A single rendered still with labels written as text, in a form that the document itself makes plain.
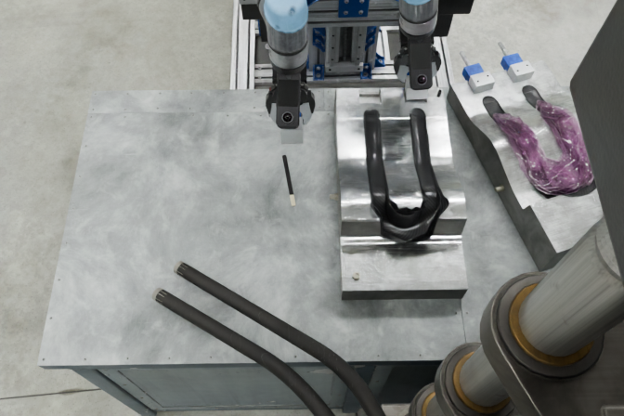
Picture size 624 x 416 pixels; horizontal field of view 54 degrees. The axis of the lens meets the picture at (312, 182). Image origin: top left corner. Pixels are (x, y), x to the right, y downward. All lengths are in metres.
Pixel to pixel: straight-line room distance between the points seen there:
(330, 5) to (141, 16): 1.33
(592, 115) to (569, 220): 1.07
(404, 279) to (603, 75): 1.02
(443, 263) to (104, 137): 0.87
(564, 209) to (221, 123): 0.82
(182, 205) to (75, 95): 1.41
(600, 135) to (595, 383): 0.31
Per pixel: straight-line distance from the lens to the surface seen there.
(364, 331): 1.33
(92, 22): 3.04
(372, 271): 1.31
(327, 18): 1.89
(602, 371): 0.61
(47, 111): 2.78
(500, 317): 0.59
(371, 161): 1.41
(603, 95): 0.33
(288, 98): 1.22
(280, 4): 1.10
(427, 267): 1.33
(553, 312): 0.52
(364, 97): 1.53
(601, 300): 0.46
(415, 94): 1.47
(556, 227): 1.39
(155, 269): 1.41
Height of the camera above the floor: 2.08
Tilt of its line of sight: 61 degrees down
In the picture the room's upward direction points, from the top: straight up
